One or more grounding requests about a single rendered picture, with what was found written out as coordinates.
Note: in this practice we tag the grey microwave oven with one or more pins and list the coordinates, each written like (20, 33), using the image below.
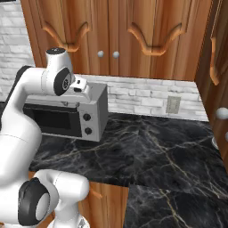
(89, 107)

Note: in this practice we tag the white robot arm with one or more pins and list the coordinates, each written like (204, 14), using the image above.
(17, 142)

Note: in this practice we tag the grey wall socket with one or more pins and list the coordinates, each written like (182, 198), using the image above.
(173, 104)

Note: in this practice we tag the tall wooden cupboard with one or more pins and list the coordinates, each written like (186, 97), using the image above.
(218, 59)

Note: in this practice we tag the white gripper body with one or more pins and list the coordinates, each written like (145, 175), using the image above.
(87, 93)

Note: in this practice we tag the round grey cupboard knob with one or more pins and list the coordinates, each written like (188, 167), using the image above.
(222, 113)
(116, 54)
(215, 142)
(101, 54)

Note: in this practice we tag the wooden wall cupboard door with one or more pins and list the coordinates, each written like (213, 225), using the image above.
(166, 23)
(74, 17)

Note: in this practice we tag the wooden base cupboard door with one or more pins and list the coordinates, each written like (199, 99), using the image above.
(111, 207)

